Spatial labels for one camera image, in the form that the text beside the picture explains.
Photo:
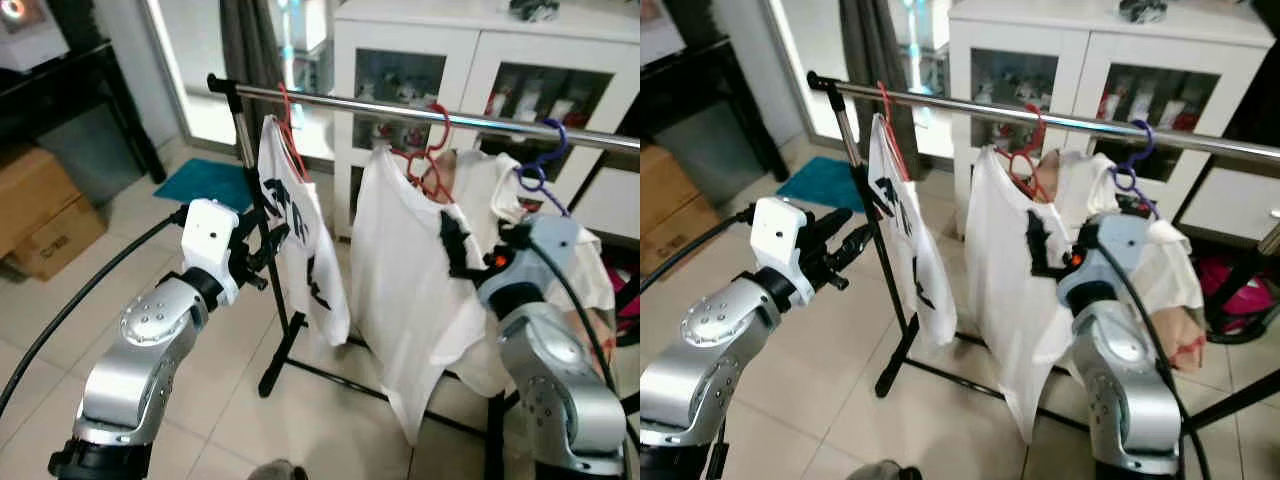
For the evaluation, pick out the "teal floor mat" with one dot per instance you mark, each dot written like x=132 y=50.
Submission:
x=820 y=185
x=200 y=185

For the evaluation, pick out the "white box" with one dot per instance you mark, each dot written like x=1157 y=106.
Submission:
x=30 y=45
x=655 y=40

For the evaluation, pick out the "small dark object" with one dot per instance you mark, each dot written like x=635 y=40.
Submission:
x=535 y=10
x=1142 y=10

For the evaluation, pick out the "plain white t-shirt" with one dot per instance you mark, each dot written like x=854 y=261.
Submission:
x=400 y=270
x=1010 y=280

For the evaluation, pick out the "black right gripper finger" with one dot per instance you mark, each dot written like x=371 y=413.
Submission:
x=449 y=240
x=1038 y=245
x=467 y=255
x=1057 y=255

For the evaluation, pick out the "dark grey curtain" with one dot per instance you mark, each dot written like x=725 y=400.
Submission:
x=870 y=50
x=250 y=50

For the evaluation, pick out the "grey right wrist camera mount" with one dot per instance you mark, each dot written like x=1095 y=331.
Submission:
x=1125 y=245
x=545 y=245

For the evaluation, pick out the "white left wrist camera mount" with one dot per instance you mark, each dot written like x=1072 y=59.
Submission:
x=780 y=240
x=208 y=240

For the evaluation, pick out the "white t-shirt bold black print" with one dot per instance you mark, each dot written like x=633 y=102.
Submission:
x=930 y=250
x=325 y=240

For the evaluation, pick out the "purple plastic hanger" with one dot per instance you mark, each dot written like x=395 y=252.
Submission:
x=563 y=143
x=1148 y=145

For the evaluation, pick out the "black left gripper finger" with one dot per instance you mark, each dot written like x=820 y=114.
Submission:
x=832 y=228
x=274 y=250
x=258 y=231
x=850 y=250

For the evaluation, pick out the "black unit white drawers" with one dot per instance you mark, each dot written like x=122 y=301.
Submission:
x=1225 y=205
x=615 y=205

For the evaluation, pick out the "black desk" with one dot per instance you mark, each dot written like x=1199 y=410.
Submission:
x=700 y=90
x=60 y=100

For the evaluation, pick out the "thick red plastic hanger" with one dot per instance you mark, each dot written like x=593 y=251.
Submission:
x=445 y=125
x=1040 y=128

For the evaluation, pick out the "white glass-door cabinet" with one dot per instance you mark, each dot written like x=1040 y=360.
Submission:
x=1085 y=45
x=470 y=40

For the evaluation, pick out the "pink round object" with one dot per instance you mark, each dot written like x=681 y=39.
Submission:
x=1240 y=290
x=630 y=300

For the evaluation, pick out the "brown cardboard box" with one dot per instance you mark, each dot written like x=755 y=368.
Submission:
x=665 y=210
x=40 y=210

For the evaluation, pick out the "beige cloth red print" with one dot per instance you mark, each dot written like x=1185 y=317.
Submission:
x=1192 y=335
x=580 y=350

